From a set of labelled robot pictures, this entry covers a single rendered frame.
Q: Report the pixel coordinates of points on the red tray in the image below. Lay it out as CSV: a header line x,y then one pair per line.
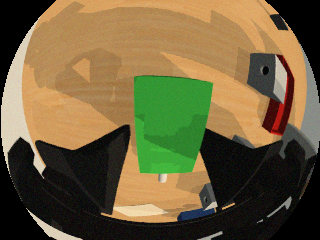
x,y
276,118

